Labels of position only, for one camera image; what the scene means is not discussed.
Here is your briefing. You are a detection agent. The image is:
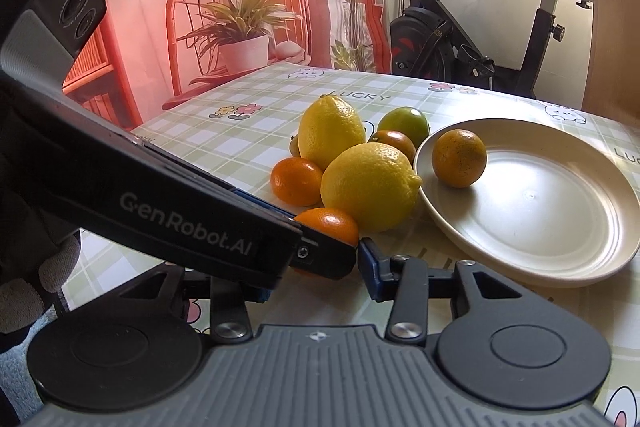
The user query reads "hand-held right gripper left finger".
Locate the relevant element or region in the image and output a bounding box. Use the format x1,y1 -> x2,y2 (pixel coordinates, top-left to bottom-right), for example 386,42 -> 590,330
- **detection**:
117,264 -> 274,342

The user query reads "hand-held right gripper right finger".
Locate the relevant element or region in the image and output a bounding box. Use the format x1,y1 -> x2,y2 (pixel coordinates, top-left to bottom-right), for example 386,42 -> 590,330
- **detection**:
357,238 -> 539,344

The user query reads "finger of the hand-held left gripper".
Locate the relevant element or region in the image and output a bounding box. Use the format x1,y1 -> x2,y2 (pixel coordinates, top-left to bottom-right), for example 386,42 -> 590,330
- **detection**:
290,232 -> 360,281
227,187 -> 298,225

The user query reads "bright orange mandarin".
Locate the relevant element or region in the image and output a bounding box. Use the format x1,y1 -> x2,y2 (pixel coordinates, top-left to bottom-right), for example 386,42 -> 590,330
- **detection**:
294,207 -> 361,249
270,157 -> 324,207

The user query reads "yellow lemon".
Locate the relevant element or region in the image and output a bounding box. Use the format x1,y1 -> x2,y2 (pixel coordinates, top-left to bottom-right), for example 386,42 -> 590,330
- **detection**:
320,142 -> 424,233
298,96 -> 367,171

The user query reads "dull speckled mandarin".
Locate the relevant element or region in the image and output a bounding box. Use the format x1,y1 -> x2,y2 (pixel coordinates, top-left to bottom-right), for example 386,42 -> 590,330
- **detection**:
367,130 -> 417,165
431,129 -> 488,188

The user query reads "cream heart-shaped bowl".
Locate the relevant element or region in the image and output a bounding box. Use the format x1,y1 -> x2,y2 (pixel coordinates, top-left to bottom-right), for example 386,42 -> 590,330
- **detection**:
413,118 -> 640,289

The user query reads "person's left hand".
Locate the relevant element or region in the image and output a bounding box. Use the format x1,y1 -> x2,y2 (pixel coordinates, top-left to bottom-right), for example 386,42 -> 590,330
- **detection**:
0,107 -> 83,338

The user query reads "checkered rabbit tablecloth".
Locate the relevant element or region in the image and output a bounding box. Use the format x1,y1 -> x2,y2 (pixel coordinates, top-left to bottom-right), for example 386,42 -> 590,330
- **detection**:
65,62 -> 640,427

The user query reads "large green jujube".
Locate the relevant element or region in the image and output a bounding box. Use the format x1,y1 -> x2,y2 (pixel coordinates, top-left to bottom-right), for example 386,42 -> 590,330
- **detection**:
376,107 -> 431,150

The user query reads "blue grey cloth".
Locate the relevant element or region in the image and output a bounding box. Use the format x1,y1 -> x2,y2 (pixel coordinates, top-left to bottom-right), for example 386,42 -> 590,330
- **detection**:
0,307 -> 58,423

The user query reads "black exercise bike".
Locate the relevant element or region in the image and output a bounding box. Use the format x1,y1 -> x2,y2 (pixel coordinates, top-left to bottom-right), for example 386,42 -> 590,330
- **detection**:
385,0 -> 594,100

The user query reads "wooden cabinet panel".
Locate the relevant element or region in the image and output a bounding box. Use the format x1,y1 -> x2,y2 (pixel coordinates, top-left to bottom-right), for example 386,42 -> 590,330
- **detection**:
582,0 -> 640,120

